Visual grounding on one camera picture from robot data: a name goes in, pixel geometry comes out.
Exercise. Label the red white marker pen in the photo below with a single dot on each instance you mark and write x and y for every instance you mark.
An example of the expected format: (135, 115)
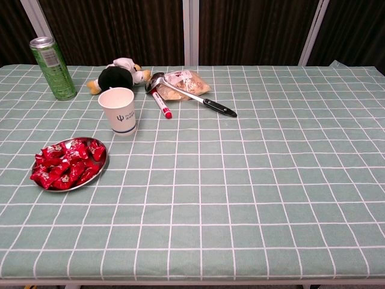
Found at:
(162, 106)

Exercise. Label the dark brown curtain panel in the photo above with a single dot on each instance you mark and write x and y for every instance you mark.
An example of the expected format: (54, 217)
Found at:
(120, 30)
(12, 30)
(249, 30)
(355, 30)

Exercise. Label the clear snack bag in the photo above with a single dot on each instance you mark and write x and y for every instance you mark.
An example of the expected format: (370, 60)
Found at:
(192, 84)

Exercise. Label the white partition post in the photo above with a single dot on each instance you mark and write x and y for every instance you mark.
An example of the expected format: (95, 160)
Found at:
(35, 15)
(313, 30)
(191, 30)

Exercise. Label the green drink can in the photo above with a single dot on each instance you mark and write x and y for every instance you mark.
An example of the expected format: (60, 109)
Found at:
(54, 72)

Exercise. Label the round steel plate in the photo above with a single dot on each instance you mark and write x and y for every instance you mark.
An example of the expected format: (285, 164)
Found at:
(101, 170)

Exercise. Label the green checked tablecloth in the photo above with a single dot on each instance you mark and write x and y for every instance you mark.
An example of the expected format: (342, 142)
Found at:
(240, 180)

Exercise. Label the black white plush penguin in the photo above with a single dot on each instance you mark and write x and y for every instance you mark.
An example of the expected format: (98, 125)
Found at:
(115, 78)

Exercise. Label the white paper cup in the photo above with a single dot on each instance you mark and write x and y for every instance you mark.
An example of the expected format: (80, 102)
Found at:
(120, 117)

